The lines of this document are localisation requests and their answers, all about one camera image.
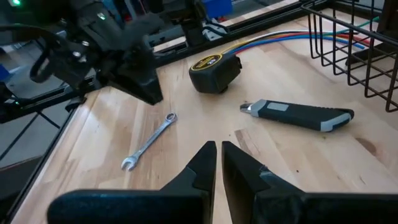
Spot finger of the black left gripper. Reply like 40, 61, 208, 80
119, 14, 165, 47
107, 65, 164, 106

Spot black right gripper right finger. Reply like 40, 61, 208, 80
221, 141, 398, 224

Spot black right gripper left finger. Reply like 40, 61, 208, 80
46, 140, 218, 224

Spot silver combination wrench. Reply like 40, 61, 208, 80
121, 112, 178, 172

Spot yellow black tape measure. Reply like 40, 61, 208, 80
188, 53, 243, 94

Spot black grey utility knife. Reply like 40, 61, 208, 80
239, 99, 355, 133

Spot silver mounting plate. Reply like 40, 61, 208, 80
201, 22, 231, 42

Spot blue plastic bin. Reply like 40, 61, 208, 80
201, 0, 233, 19

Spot black floor mat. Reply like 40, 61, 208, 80
0, 154, 44, 218

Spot red blue yellow cables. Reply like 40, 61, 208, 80
235, 32, 371, 55

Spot black wire basket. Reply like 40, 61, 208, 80
300, 0, 398, 113

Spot green electrical wire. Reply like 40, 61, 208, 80
323, 16, 381, 35

